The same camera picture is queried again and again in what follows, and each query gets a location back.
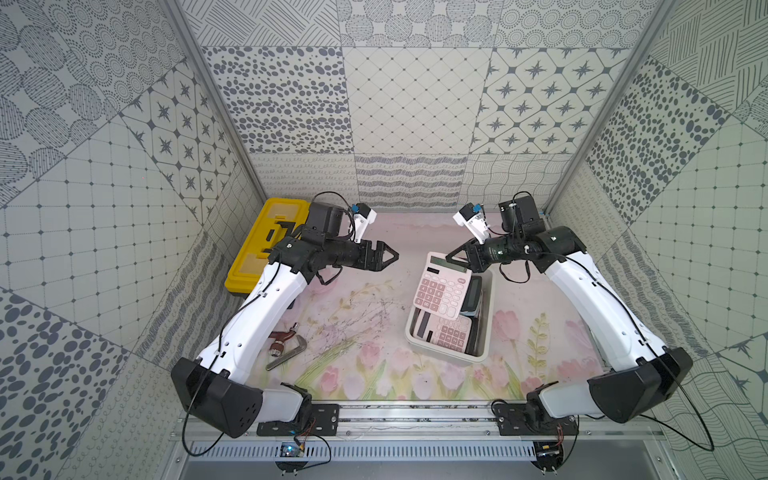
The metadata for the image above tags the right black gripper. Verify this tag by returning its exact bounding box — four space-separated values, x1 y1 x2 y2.
445 233 521 274

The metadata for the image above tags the white plastic storage box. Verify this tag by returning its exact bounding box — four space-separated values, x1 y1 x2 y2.
405 272 495 366

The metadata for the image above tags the pink calculator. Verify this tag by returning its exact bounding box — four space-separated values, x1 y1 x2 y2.
413 252 471 320
413 311 472 353

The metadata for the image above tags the small black calculator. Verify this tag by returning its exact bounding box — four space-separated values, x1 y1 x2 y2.
460 275 483 318

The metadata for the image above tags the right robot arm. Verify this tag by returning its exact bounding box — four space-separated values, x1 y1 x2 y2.
447 194 693 423

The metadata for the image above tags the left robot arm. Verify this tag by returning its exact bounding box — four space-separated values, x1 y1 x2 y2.
171 202 399 438

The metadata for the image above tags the yellow black toolbox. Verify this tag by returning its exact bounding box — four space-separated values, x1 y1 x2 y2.
225 198 309 295

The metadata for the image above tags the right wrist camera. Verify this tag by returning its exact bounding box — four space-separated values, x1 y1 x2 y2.
453 203 490 244

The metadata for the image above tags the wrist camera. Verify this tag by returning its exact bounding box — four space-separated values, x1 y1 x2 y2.
453 203 490 244
351 203 377 243

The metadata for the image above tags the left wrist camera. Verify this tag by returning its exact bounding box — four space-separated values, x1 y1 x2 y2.
351 203 377 243

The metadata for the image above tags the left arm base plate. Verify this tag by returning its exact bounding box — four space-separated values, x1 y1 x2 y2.
256 403 340 437

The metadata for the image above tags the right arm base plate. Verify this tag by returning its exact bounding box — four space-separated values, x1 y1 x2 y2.
490 399 578 437

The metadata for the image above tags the aluminium rail frame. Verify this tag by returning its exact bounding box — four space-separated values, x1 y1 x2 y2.
170 401 669 472

